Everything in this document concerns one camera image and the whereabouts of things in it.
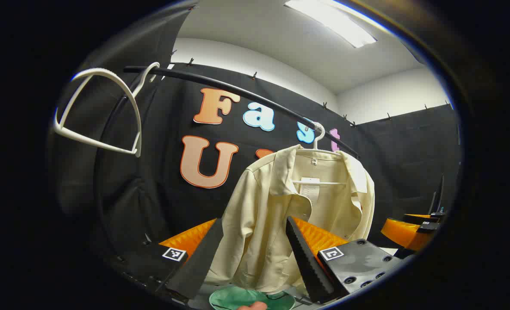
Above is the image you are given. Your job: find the ceiling light panel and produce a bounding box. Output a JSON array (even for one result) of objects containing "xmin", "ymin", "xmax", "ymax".
[{"xmin": 283, "ymin": 0, "xmax": 378, "ymax": 49}]

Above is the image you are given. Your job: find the white hanger holding shirt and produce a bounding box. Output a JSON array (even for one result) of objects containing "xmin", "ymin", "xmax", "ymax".
[{"xmin": 291, "ymin": 122, "xmax": 350, "ymax": 186}]

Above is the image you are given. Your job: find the black clothes rack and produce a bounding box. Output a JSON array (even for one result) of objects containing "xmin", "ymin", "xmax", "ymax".
[{"xmin": 93, "ymin": 65, "xmax": 361, "ymax": 259}]

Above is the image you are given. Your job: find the green laundry hamper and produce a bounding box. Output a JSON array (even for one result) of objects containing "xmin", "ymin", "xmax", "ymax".
[{"xmin": 209, "ymin": 286, "xmax": 296, "ymax": 310}]

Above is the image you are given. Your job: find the empty white plastic hanger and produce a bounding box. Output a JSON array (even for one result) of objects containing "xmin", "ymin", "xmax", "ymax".
[{"xmin": 53, "ymin": 62, "xmax": 161, "ymax": 158}]

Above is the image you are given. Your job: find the cream button shirt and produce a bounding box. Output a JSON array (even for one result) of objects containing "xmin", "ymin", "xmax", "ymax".
[{"xmin": 205, "ymin": 144, "xmax": 376, "ymax": 295}]

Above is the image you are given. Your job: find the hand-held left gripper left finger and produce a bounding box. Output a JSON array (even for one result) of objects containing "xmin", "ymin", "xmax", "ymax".
[{"xmin": 104, "ymin": 217, "xmax": 224, "ymax": 302}]

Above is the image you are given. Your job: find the black backdrop cloth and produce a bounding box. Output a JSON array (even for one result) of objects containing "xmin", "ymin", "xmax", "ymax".
[{"xmin": 50, "ymin": 2, "xmax": 462, "ymax": 267}]

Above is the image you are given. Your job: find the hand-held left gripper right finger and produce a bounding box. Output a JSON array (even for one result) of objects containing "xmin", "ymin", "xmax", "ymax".
[{"xmin": 285, "ymin": 216, "xmax": 405, "ymax": 304}]

